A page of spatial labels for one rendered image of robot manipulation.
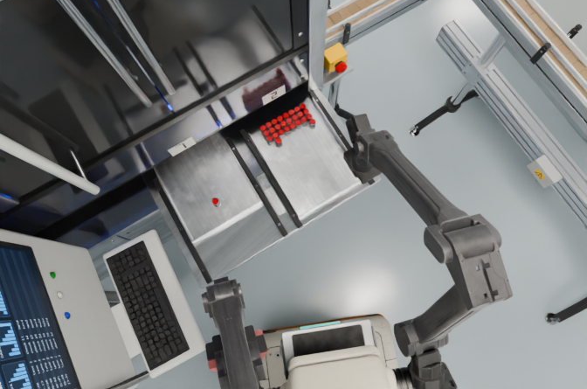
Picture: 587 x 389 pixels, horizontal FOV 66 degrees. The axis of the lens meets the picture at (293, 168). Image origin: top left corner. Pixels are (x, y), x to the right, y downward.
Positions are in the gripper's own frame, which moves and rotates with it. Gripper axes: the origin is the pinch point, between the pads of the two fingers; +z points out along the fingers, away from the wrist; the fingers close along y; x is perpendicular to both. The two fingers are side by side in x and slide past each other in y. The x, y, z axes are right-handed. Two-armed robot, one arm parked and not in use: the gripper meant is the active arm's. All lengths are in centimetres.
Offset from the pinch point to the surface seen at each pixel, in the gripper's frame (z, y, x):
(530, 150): 62, -19, -84
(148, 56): -51, 31, 35
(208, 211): 21, 17, 46
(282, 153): 21.0, 22.3, 14.5
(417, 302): 108, -54, -15
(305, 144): 21.1, 21.0, 6.1
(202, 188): 21, 25, 44
